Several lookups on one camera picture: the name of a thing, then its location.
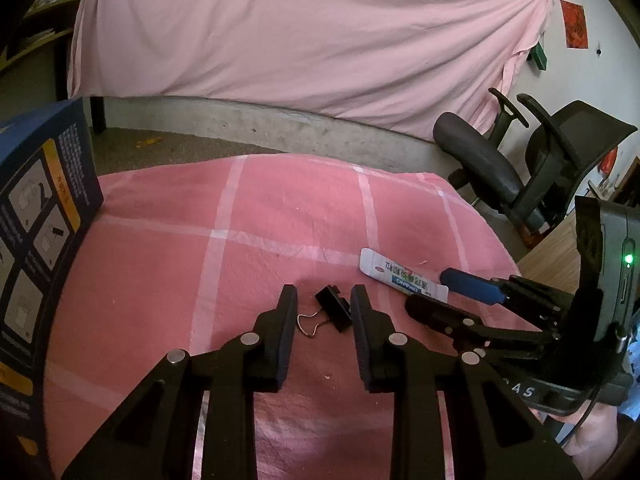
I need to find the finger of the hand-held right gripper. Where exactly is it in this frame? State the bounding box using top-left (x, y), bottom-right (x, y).
top-left (404, 294), bottom-right (551, 356)
top-left (439, 267), bottom-right (576, 331)

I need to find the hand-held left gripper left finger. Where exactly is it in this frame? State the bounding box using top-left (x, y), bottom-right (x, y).
top-left (60, 284), bottom-right (298, 480)

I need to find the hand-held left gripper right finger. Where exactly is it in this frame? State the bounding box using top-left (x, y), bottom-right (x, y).
top-left (350, 284), bottom-right (583, 480)

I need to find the black binder clip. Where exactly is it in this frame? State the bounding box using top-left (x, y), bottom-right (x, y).
top-left (297, 285), bottom-right (352, 341)

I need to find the white printed tube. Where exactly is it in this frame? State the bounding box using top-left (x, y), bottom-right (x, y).
top-left (359, 248), bottom-right (449, 302)

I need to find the dark blue cardboard box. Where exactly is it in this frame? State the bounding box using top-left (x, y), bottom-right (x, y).
top-left (0, 97), bottom-right (105, 480)

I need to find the person's right hand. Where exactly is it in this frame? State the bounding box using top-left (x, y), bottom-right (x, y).
top-left (530, 402), bottom-right (621, 461)

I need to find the light wooden desk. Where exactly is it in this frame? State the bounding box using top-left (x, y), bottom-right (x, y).
top-left (517, 210), bottom-right (586, 301)

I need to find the black office chair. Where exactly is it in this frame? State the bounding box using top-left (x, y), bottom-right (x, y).
top-left (432, 87), bottom-right (638, 233)

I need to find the pink checked tablecloth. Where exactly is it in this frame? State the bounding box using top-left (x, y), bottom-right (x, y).
top-left (42, 154), bottom-right (523, 480)

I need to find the pink hanging sheet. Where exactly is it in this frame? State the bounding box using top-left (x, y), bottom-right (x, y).
top-left (67, 0), bottom-right (556, 141)

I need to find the wooden shelf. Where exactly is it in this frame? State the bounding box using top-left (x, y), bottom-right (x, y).
top-left (0, 0), bottom-right (93, 68)

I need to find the black cable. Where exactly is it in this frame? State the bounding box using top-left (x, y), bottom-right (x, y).
top-left (557, 385), bottom-right (603, 448)

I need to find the red paper wall sign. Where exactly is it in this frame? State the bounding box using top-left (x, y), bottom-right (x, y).
top-left (560, 0), bottom-right (591, 50)

